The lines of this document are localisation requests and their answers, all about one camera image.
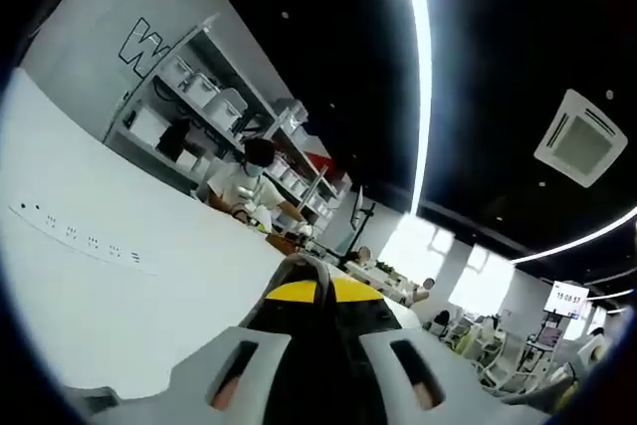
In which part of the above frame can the plain white carton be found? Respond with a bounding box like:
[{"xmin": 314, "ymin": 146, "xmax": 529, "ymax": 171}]
[{"xmin": 129, "ymin": 108, "xmax": 168, "ymax": 147}]

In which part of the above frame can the row of white storage boxes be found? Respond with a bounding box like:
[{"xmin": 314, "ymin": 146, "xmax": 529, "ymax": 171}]
[{"xmin": 161, "ymin": 54, "xmax": 344, "ymax": 222}]

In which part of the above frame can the clock display screen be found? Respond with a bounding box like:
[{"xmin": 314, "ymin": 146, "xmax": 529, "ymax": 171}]
[{"xmin": 542, "ymin": 279, "xmax": 584, "ymax": 320}]

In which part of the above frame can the monitor on black stand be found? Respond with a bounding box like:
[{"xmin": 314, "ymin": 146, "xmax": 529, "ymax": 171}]
[{"xmin": 347, "ymin": 184, "xmax": 377, "ymax": 260}]

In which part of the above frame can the white lettered partition panel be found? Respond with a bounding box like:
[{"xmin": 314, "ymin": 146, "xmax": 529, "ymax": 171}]
[{"xmin": 19, "ymin": 0, "xmax": 295, "ymax": 142}]

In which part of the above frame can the black bag on shelf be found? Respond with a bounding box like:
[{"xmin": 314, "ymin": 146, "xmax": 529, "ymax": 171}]
[{"xmin": 156, "ymin": 118, "xmax": 193, "ymax": 155}]

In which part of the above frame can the white power strip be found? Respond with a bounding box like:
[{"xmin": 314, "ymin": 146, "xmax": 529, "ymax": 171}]
[{"xmin": 8, "ymin": 201, "xmax": 161, "ymax": 278}]

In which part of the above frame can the brown basket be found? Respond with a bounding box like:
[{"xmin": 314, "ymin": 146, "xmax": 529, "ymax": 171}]
[{"xmin": 265, "ymin": 231, "xmax": 305, "ymax": 256}]

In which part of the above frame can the group of white office chairs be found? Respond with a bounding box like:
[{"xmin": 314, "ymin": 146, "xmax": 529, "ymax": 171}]
[{"xmin": 425, "ymin": 308, "xmax": 611, "ymax": 399}]

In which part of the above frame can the metal shelf rack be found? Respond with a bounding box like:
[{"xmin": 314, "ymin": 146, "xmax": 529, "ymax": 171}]
[{"xmin": 102, "ymin": 11, "xmax": 359, "ymax": 242}]

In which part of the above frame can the long curved ceiling light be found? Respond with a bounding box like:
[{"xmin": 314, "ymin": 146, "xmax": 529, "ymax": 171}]
[{"xmin": 397, "ymin": 0, "xmax": 433, "ymax": 217}]

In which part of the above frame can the curved ceiling light strip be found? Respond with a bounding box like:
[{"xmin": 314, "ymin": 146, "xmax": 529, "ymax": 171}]
[{"xmin": 511, "ymin": 205, "xmax": 637, "ymax": 266}]

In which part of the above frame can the square ceiling air conditioner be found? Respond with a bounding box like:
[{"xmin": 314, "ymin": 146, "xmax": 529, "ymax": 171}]
[{"xmin": 532, "ymin": 89, "xmax": 629, "ymax": 190}]

